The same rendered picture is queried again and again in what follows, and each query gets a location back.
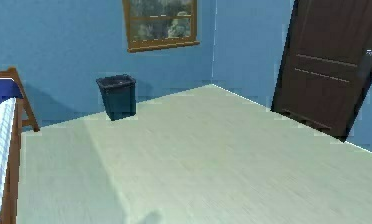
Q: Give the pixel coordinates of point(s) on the dark blue trash can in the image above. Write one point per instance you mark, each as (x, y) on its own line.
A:
(119, 96)

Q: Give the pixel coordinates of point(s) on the wooden framed window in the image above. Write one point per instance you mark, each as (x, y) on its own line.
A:
(160, 21)

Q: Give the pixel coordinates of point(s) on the dark brown room door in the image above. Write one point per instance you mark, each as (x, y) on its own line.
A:
(324, 66)

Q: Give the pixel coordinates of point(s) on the wooden bed with striped sheet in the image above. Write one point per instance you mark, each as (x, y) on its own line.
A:
(9, 133)

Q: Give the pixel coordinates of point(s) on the dark blue pillow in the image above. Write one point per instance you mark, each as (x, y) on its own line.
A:
(4, 90)

